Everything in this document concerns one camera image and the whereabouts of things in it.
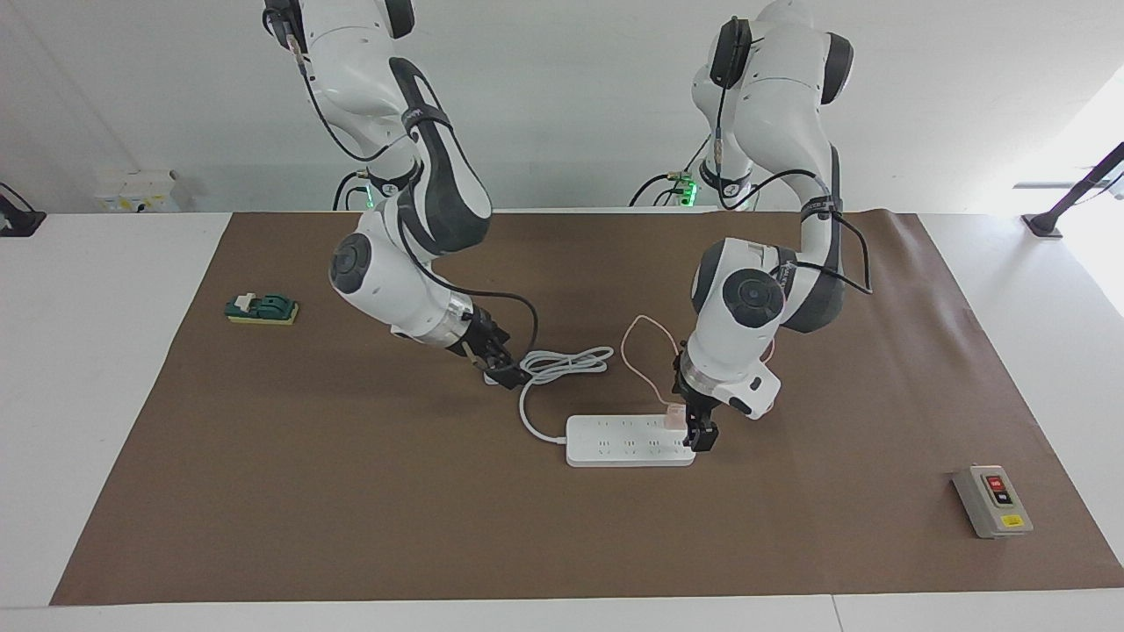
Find pink charging cable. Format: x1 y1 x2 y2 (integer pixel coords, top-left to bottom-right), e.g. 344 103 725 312
621 314 778 413

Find brown table mat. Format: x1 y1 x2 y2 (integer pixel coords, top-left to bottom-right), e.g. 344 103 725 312
50 211 1124 607

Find white box with yellow labels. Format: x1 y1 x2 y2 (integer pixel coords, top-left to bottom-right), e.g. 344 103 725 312
95 169 181 213

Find black stand with slanted pole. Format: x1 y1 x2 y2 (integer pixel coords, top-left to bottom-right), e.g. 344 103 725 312
1021 140 1124 240

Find black table clamp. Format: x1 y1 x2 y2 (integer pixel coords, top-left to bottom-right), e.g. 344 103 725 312
0 182 47 238

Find black cable along right arm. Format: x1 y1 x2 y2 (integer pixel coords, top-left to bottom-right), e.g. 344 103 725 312
263 9 538 361

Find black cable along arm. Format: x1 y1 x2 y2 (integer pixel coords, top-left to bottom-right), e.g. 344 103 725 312
710 18 875 295
263 9 538 361

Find white power cord with plug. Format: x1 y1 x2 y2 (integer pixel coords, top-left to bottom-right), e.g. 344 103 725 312
483 346 614 444

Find black cable at right arm base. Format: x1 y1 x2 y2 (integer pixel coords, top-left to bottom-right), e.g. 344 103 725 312
332 169 370 212

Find black cables at left arm base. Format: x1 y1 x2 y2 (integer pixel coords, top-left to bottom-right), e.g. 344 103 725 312
628 132 712 209

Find green knife switch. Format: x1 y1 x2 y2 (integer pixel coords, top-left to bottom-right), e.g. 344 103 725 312
225 292 299 327

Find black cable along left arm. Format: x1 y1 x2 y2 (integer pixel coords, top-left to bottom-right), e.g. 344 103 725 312
710 18 875 295

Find grey on-off switch box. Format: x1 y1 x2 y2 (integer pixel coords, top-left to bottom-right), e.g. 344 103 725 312
953 464 1034 539

